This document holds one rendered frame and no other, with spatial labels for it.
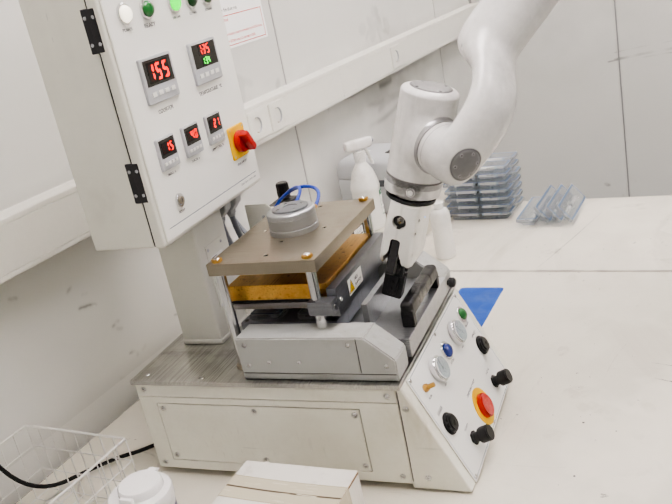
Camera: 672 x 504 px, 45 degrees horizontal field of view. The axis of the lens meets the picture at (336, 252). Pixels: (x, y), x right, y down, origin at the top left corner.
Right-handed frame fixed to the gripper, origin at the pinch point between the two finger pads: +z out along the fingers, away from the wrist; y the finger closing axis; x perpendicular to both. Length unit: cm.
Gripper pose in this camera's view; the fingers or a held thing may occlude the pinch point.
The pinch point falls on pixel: (394, 283)
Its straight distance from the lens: 127.0
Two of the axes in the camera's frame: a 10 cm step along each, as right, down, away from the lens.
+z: -1.3, 8.8, 4.5
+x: -9.3, -2.7, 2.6
